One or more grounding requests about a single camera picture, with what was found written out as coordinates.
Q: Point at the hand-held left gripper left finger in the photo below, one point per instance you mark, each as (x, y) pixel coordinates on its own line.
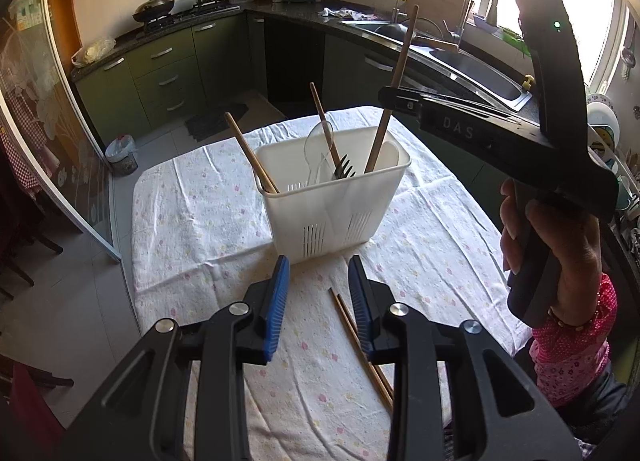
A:
(277, 311)

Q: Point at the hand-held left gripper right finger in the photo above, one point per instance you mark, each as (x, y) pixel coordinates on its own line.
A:
(359, 311)

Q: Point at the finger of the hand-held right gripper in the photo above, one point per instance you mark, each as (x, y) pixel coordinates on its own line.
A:
(405, 92)
(407, 105)

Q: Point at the wooden chopstick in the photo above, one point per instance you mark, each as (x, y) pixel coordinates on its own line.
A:
(345, 307)
(338, 306)
(322, 116)
(400, 61)
(247, 146)

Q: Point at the clear plastic spoon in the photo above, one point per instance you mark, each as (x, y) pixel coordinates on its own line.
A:
(316, 146)

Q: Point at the white slotted utensil holder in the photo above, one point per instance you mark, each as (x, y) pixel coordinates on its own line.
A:
(320, 211)

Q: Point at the person's right forearm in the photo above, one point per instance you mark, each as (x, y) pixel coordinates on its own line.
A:
(570, 361)

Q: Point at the person's right hand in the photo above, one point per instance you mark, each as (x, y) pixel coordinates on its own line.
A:
(575, 251)

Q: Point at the white printed plate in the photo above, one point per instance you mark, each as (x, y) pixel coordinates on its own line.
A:
(602, 131)

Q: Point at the steel kitchen sink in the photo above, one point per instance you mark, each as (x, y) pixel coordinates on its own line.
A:
(475, 71)

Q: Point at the black plastic fork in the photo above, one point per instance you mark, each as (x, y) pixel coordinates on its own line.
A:
(344, 167)

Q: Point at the brown cutting board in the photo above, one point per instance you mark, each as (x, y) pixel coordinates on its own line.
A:
(440, 6)

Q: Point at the white rag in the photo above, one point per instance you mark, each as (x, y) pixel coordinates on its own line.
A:
(350, 13)

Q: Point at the floral white tablecloth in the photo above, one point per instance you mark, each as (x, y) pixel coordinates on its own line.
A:
(210, 221)

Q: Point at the dark kitchen countertop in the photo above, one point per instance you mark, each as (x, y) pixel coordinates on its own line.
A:
(300, 8)

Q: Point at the black floor mat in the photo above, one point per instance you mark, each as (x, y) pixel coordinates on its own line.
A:
(215, 121)

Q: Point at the gas stove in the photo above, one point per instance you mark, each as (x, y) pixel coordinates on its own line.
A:
(200, 11)

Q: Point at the lined trash bin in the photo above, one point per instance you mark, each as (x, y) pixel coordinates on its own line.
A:
(121, 153)

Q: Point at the kitchen base cabinets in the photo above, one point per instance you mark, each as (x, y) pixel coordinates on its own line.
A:
(165, 71)

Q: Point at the dark wooden chair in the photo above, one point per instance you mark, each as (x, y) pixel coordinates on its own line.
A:
(30, 241)

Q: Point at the dark clothing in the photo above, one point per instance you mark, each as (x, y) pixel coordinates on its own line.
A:
(600, 406)

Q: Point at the black wok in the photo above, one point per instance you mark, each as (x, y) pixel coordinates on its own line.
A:
(152, 5)

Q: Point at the floral glass sliding door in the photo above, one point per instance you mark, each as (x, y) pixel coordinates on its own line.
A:
(50, 106)

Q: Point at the red checkered cloth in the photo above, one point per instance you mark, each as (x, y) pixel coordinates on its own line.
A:
(22, 141)

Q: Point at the plastic bag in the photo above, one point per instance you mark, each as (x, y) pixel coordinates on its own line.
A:
(92, 52)

